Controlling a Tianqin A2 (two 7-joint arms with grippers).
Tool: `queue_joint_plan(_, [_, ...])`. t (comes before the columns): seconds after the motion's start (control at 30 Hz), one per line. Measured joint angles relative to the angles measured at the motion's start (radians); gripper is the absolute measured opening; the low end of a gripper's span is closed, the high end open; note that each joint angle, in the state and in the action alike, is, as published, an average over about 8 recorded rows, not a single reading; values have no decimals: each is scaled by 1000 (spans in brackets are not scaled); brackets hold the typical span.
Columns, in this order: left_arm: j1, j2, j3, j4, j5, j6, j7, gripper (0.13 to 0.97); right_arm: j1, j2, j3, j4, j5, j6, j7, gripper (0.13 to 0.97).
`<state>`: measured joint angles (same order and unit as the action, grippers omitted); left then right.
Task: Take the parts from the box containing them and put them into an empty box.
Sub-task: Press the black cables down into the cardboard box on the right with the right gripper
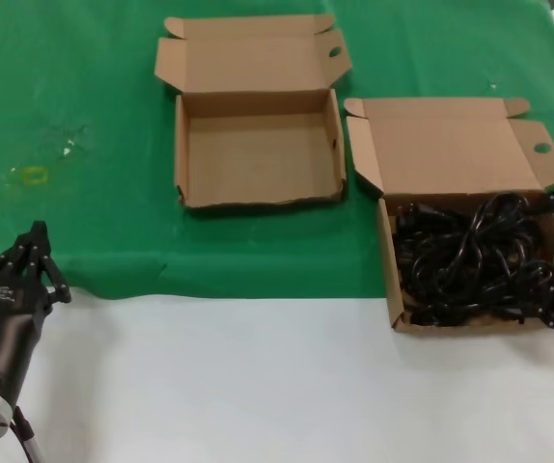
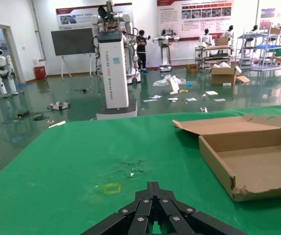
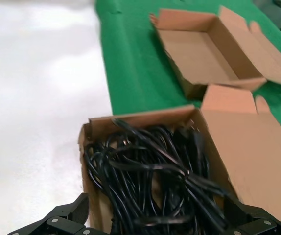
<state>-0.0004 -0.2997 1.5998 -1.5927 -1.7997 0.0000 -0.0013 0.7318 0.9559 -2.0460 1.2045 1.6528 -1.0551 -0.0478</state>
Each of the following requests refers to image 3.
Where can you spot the shallow cardboard box, torn rim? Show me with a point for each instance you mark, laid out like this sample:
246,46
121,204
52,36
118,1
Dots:
192,49

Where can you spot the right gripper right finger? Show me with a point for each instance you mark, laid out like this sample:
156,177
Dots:
258,222

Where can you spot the green felt cloth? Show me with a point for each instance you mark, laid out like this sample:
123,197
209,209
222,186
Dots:
130,61

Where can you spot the deep open cardboard box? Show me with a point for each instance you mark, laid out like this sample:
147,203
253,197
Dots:
253,147

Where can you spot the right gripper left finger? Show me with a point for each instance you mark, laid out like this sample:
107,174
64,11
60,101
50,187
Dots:
64,220

